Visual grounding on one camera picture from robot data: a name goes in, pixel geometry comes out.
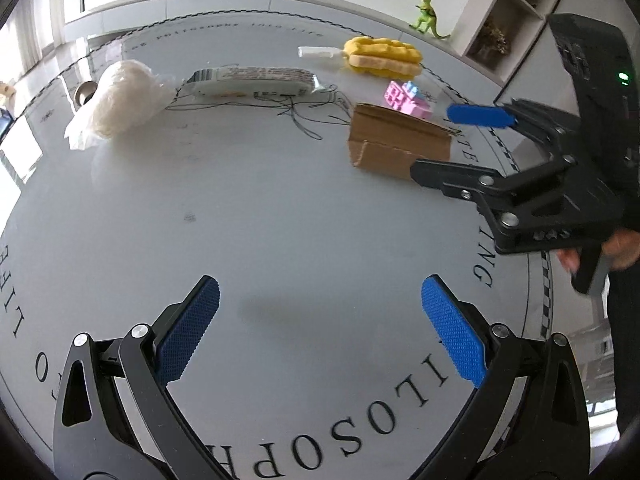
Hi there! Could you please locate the dried flower bunch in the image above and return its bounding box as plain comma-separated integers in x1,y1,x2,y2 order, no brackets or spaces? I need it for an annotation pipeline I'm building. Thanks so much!
472,20,512,58

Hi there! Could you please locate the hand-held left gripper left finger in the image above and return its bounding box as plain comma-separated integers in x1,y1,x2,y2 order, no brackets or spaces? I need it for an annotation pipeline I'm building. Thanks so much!
52,275,222,480

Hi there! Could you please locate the person's right forearm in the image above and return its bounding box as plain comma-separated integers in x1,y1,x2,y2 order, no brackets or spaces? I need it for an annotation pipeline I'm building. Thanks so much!
605,262,640,441

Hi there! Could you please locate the small white stuffed plastic bag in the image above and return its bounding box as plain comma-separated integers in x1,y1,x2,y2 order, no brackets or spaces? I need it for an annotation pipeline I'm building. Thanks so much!
64,60,177,152

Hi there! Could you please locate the white printed snack wrapper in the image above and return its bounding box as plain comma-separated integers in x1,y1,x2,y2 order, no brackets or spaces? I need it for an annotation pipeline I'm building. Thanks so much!
179,66,323,99

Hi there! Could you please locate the person's right hand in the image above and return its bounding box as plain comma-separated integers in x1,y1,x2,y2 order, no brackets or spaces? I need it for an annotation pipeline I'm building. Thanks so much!
556,227,640,273

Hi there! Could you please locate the green dinosaur toy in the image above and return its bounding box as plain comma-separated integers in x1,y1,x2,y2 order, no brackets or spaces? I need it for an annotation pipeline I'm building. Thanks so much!
409,0,451,41

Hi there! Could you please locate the white shelf unit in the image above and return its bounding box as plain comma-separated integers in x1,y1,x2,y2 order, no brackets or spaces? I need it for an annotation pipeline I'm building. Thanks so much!
462,0,576,91

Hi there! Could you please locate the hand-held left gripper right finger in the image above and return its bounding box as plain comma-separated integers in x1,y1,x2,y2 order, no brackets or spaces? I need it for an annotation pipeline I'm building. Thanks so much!
421,274,591,480

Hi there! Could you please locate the yellow sponge popsicle toy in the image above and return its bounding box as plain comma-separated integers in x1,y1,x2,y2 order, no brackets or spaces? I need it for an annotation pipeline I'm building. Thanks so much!
297,36,422,80

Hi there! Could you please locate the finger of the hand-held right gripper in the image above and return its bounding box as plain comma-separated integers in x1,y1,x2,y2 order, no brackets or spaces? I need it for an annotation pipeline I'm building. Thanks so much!
410,154,577,232
445,99,584,162

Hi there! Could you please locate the pink building block toy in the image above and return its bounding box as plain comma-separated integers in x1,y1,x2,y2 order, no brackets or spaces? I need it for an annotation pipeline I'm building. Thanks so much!
384,81,435,121

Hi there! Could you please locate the brown cardboard piece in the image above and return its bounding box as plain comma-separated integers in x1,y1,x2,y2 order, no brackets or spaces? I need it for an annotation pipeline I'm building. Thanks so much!
348,103,453,182

